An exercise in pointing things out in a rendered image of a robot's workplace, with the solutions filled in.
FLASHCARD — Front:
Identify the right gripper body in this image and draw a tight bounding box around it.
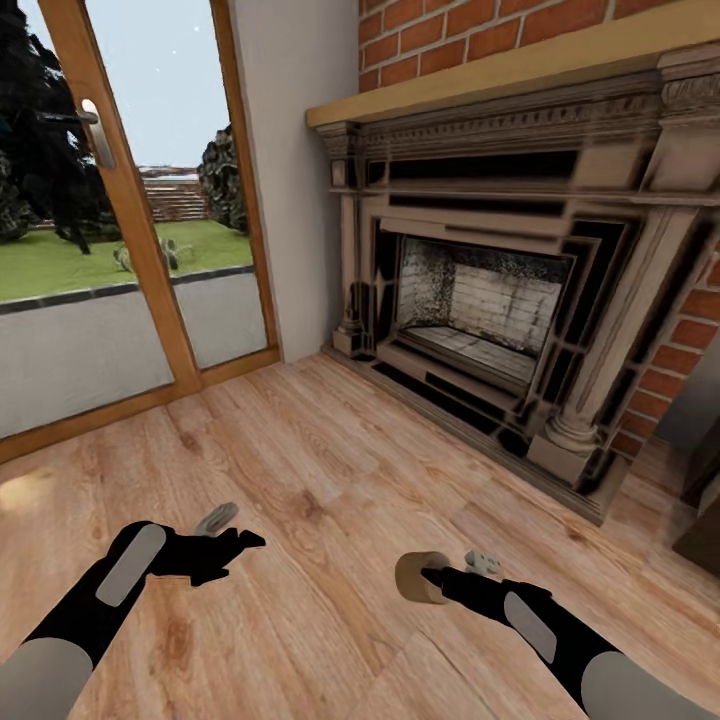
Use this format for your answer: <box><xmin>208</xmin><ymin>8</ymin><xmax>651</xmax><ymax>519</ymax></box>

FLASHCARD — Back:
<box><xmin>442</xmin><ymin>567</ymin><xmax>490</xmax><ymax>617</ymax></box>

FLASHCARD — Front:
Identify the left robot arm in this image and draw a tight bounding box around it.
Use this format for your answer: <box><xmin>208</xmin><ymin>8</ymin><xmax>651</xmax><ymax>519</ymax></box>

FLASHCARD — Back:
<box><xmin>0</xmin><ymin>502</ymin><xmax>265</xmax><ymax>720</ymax></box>

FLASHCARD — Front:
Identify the pillar candle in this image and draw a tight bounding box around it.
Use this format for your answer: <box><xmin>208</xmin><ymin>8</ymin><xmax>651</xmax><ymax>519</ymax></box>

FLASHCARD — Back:
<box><xmin>395</xmin><ymin>551</ymin><xmax>453</xmax><ymax>605</ymax></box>

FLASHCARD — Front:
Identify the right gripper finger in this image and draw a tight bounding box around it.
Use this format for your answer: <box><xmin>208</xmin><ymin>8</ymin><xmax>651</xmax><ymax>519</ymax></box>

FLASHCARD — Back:
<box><xmin>421</xmin><ymin>568</ymin><xmax>446</xmax><ymax>587</ymax></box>

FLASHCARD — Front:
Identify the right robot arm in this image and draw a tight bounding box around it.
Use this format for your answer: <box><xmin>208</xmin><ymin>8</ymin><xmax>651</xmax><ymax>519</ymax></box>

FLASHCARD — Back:
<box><xmin>421</xmin><ymin>549</ymin><xmax>720</xmax><ymax>720</ymax></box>

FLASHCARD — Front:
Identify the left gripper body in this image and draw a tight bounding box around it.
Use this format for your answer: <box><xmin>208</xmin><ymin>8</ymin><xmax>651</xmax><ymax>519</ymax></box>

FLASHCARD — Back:
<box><xmin>184</xmin><ymin>527</ymin><xmax>242</xmax><ymax>587</ymax></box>

